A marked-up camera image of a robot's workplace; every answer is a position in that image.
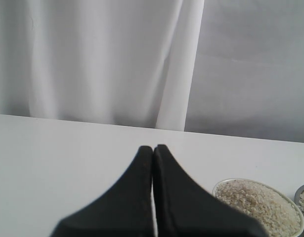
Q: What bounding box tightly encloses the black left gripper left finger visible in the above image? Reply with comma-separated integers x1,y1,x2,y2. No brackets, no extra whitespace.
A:
51,146,154,237

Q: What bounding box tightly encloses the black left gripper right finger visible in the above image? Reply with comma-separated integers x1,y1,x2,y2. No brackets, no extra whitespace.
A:
153,145,267,237

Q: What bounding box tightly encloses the small white ceramic bowl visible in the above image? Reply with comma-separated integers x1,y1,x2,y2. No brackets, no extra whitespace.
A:
211,178,304,237

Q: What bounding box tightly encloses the white backdrop curtain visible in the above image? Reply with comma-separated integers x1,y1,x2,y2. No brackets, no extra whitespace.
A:
0,0,304,142

